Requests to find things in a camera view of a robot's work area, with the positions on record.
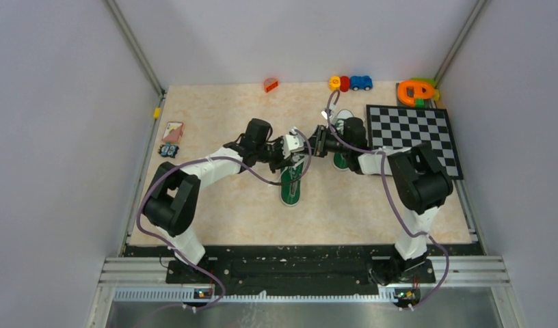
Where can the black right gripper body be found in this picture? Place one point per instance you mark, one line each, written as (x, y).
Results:
(325, 142)

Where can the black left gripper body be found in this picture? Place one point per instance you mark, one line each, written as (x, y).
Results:
(273, 155)

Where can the green canvas sneaker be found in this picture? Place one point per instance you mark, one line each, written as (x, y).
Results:
(339, 162)
(290, 190)

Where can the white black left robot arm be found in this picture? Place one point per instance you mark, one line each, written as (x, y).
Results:
(171, 200)

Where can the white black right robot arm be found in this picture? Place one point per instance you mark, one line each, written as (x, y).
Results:
(415, 183)

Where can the yellow toy block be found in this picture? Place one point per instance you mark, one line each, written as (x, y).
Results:
(334, 83)

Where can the red toy block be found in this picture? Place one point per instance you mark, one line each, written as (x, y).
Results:
(344, 83)

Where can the orange toy brick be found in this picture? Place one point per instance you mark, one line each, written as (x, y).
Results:
(270, 84)

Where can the black white chessboard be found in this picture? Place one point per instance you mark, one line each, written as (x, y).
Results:
(404, 127)

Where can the blue toy car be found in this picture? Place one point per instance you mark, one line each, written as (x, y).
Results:
(360, 83)

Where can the pink tangram puzzle box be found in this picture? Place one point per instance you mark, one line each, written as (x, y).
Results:
(173, 132)

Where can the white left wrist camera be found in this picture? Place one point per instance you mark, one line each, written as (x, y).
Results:
(292, 143)

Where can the orange green ring toy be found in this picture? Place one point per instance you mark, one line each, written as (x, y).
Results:
(417, 92)

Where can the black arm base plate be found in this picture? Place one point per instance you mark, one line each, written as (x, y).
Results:
(296, 270)

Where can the yellow clip on frame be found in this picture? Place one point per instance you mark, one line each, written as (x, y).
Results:
(156, 113)

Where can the aluminium frame rail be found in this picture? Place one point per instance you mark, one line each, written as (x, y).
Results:
(464, 291)

